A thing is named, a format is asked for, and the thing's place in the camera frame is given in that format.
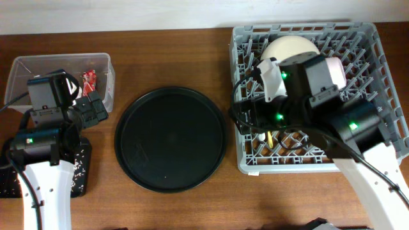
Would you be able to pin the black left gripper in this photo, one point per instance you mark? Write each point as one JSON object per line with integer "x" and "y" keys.
{"x": 94, "y": 108}

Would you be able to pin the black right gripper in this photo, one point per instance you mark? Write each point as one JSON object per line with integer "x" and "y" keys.
{"x": 259, "y": 108}

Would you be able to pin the yellow plastic knife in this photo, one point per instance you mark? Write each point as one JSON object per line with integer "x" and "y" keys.
{"x": 270, "y": 140}

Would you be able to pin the red snack wrapper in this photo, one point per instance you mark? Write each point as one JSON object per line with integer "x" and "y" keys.
{"x": 89, "y": 82}

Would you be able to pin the beige plate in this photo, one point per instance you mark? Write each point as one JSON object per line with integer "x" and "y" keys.
{"x": 287, "y": 46}

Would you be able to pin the pink bowl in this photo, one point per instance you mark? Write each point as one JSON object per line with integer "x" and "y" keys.
{"x": 336, "y": 71}

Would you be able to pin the white plastic fork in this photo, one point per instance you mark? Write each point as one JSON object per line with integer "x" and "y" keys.
{"x": 261, "y": 137}

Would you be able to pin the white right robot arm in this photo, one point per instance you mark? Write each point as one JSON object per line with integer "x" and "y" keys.
{"x": 353, "y": 136}

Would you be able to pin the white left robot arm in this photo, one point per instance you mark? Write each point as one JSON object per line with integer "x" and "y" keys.
{"x": 49, "y": 154}

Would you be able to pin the clear plastic waste bin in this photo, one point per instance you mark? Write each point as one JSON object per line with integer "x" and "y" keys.
{"x": 29, "y": 67}

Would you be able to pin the grey dishwasher rack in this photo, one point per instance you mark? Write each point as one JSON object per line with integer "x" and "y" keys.
{"x": 358, "y": 46}

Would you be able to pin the round black tray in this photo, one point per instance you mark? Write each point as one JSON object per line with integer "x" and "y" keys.
{"x": 171, "y": 139}

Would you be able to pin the rice grains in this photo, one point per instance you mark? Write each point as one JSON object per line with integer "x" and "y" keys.
{"x": 78, "y": 166}

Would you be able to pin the rectangular black tray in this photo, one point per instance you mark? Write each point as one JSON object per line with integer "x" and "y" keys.
{"x": 80, "y": 172}

